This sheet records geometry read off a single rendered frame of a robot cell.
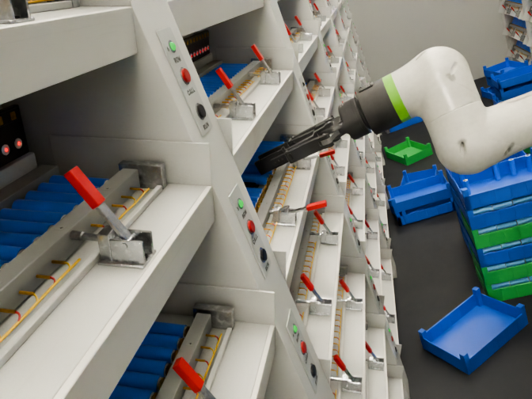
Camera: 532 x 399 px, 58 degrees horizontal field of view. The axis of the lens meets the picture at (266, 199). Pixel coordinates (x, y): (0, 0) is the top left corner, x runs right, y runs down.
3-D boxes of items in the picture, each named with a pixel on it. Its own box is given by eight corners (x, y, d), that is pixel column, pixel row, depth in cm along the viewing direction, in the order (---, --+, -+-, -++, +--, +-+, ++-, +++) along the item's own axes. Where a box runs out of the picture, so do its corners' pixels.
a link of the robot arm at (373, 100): (406, 132, 88) (403, 118, 96) (378, 75, 84) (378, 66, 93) (375, 146, 90) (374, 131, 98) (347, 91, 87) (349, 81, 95)
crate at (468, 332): (479, 302, 183) (475, 286, 180) (529, 323, 165) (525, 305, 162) (423, 348, 173) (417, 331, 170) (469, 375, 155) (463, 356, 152)
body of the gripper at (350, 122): (355, 91, 95) (314, 112, 99) (355, 102, 88) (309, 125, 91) (372, 124, 97) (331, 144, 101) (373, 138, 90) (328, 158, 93)
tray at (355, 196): (363, 188, 201) (366, 157, 195) (363, 268, 147) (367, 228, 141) (315, 185, 205) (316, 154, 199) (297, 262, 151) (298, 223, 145)
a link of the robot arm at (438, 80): (455, 43, 91) (454, 27, 81) (484, 104, 89) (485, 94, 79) (385, 79, 96) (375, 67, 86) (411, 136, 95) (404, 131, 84)
